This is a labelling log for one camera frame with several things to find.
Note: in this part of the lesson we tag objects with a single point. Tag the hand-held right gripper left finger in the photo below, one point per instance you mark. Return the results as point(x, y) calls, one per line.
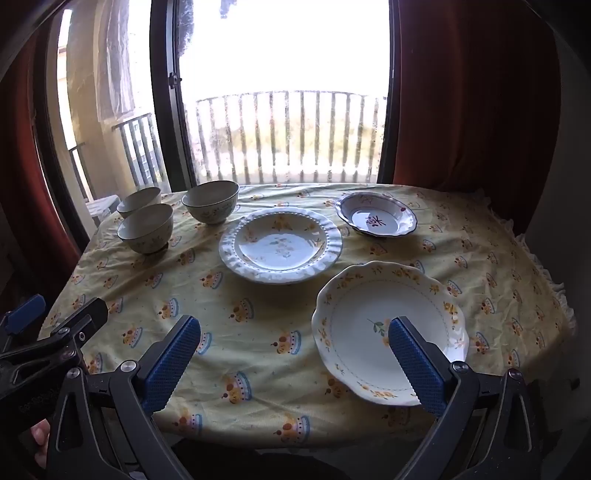
point(171, 364)

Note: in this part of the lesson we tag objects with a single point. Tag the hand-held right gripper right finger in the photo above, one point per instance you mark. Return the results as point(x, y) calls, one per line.
point(415, 369)

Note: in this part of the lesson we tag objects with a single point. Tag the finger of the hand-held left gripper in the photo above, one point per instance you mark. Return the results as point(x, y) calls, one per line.
point(27, 311)
point(83, 323)

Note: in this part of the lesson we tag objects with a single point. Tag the white plate yellow floral rim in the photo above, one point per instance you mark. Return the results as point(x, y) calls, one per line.
point(355, 323)

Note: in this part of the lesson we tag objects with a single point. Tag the white floral bowl green rim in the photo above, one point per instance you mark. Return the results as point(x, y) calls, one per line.
point(145, 228)
point(210, 201)
point(138, 199)

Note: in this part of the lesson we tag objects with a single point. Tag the small plate dark scalloped rim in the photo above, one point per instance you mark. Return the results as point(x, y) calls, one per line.
point(376, 219)

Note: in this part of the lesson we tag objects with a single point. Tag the white ribbed rim plate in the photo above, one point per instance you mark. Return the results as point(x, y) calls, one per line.
point(277, 244)

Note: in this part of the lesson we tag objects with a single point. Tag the person's left hand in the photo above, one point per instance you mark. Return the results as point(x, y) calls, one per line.
point(39, 436)

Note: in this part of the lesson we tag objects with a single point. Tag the red curtain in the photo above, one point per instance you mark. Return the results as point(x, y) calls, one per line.
point(461, 115)
point(27, 207)

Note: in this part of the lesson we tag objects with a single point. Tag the yellow printed tablecloth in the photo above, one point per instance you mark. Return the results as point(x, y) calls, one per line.
point(277, 314)

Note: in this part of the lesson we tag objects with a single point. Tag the balcony railing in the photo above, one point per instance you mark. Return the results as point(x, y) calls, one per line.
point(141, 152)

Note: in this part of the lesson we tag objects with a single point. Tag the hanging pale towel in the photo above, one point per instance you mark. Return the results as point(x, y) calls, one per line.
point(115, 60)

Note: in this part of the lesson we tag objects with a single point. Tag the hanging dark garment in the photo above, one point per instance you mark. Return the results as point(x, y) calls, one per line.
point(225, 7)

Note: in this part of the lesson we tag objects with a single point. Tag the dark window frame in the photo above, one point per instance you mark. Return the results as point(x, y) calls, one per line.
point(166, 138)

